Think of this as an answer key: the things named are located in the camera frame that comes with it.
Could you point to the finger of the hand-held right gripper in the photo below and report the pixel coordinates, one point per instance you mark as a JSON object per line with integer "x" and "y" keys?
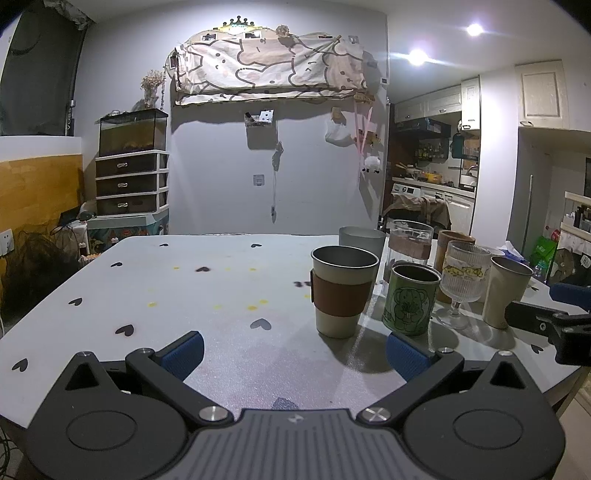
{"x": 531, "y": 318}
{"x": 575, "y": 294}

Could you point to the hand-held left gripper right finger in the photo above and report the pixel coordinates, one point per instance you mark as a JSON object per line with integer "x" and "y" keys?
{"x": 407, "y": 356}

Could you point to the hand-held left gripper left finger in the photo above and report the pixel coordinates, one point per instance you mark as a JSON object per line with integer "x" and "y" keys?
{"x": 183, "y": 356}

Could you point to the beige cup with brown sleeve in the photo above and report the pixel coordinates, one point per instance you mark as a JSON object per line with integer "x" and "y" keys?
{"x": 340, "y": 295}

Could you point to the plain beige cup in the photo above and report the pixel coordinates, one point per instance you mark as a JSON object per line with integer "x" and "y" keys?
{"x": 505, "y": 295}

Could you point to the green printed tin cup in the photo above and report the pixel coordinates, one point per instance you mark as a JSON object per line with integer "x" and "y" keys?
{"x": 408, "y": 304}

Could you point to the glass cup with brown sleeve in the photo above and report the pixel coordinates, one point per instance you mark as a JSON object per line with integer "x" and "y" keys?
{"x": 410, "y": 247}

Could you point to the brown wooden cup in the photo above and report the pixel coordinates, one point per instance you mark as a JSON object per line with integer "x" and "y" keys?
{"x": 450, "y": 240}

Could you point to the grey cup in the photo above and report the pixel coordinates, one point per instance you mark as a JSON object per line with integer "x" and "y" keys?
{"x": 362, "y": 243}

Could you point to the green bag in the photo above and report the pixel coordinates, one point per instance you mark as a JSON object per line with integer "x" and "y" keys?
{"x": 542, "y": 256}

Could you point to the tissue pack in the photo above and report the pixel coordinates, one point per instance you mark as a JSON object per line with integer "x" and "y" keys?
{"x": 510, "y": 249}

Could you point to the ribbed glass goblet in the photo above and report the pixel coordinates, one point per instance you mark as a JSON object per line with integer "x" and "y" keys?
{"x": 464, "y": 277}

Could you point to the patterned low cabinet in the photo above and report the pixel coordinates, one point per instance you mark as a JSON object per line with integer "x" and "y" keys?
{"x": 124, "y": 233}

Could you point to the cloth-covered chair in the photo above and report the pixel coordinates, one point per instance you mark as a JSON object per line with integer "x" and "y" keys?
{"x": 415, "y": 210}

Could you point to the washing machine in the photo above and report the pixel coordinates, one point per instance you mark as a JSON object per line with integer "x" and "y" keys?
{"x": 415, "y": 189}

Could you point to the white drawer unit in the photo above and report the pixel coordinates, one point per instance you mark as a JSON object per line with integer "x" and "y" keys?
{"x": 131, "y": 184}

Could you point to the white plush toy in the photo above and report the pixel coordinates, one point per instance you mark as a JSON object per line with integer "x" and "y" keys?
{"x": 371, "y": 164}

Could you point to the pink ribbons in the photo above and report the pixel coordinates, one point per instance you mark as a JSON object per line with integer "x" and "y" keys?
{"x": 364, "y": 134}

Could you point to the glass fish tank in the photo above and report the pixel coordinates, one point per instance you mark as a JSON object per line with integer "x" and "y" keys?
{"x": 131, "y": 134}

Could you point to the white plastic bag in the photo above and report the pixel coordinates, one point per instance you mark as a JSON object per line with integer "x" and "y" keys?
{"x": 337, "y": 131}

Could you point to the dried flowers in vase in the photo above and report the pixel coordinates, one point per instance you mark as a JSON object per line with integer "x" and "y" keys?
{"x": 152, "y": 87}

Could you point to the ceiling spotlight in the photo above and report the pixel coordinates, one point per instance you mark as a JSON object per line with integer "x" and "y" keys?
{"x": 418, "y": 56}
{"x": 474, "y": 29}

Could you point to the printed blanket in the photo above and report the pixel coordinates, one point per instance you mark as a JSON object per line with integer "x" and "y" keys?
{"x": 263, "y": 64}

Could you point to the dark curtain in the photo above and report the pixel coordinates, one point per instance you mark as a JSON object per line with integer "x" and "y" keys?
{"x": 39, "y": 74}

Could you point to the crown decoration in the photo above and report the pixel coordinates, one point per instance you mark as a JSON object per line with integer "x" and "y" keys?
{"x": 239, "y": 23}

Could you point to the white wall cabinet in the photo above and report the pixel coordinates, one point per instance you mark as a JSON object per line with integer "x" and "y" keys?
{"x": 541, "y": 92}

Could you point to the white wall socket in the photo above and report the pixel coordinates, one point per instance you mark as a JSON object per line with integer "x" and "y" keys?
{"x": 5, "y": 241}

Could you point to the metal wall bracket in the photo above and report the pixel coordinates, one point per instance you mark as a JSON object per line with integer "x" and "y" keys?
{"x": 259, "y": 116}

